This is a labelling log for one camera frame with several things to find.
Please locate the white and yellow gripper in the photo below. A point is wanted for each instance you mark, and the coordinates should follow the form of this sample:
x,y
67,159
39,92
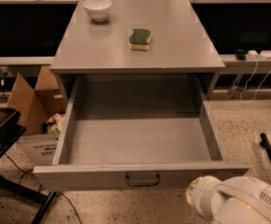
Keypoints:
x,y
207,194

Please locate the grey top drawer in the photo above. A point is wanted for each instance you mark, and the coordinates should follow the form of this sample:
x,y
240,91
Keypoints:
x,y
100,145

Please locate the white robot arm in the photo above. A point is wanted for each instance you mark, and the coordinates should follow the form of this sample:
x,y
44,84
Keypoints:
x,y
238,200

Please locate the grey drawer cabinet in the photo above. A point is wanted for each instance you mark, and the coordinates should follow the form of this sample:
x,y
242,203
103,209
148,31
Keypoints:
x,y
180,68

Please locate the black small device on ledge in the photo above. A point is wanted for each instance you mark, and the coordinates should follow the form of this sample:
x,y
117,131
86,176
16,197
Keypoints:
x,y
240,54

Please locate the white power strip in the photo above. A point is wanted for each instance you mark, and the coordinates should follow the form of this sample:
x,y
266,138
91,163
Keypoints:
x,y
263,55

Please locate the crumpled items in box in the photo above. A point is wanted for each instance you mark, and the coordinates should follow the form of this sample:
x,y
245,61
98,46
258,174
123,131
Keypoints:
x,y
53,124

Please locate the green and yellow sponge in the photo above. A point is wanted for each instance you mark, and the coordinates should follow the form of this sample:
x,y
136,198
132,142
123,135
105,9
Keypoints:
x,y
140,39

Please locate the brown cardboard box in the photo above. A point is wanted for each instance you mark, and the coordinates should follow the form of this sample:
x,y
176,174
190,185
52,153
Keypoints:
x,y
36,105

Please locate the black stand left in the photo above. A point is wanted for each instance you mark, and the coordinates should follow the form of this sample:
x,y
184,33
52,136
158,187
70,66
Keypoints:
x,y
10,132

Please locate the white ceramic bowl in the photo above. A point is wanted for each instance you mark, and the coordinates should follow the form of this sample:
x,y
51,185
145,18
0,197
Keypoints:
x,y
97,10

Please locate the black top drawer handle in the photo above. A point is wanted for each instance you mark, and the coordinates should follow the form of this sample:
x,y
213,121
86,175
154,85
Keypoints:
x,y
142,182

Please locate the wall power outlet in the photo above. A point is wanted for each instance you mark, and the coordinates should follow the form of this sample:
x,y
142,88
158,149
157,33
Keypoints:
x,y
6,71

